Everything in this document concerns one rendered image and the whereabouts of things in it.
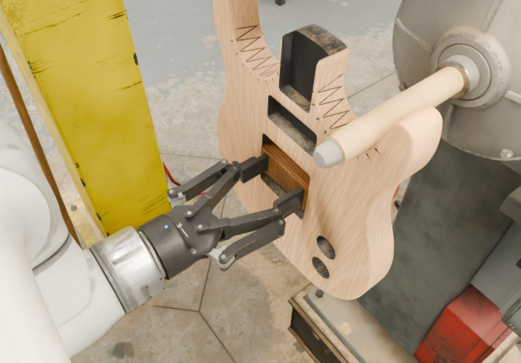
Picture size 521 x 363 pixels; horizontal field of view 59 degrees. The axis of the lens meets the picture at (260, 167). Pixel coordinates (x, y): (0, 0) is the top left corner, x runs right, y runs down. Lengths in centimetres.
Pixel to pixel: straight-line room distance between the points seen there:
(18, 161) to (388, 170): 35
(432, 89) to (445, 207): 48
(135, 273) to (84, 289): 6
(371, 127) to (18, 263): 32
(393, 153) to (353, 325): 100
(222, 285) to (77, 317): 127
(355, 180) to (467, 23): 21
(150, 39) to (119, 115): 156
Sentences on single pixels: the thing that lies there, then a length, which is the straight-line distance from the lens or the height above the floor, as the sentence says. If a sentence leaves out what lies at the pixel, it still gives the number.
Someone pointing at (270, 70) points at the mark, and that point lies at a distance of 59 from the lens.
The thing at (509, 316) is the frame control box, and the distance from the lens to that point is 76.
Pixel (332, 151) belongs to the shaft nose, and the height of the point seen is 126.
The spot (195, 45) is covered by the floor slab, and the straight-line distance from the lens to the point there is 286.
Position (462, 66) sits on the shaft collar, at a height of 127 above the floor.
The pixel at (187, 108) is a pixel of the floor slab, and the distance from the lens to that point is 241.
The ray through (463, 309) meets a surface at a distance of 113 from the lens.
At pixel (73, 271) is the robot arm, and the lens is 52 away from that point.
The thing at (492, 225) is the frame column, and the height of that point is 89.
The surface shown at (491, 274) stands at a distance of 106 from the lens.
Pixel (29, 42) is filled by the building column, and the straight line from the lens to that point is 124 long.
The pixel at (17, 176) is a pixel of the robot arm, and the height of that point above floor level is 127.
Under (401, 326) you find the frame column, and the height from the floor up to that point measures 36.
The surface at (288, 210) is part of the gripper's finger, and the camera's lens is 60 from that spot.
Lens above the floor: 157
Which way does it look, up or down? 49 degrees down
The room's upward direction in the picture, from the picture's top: straight up
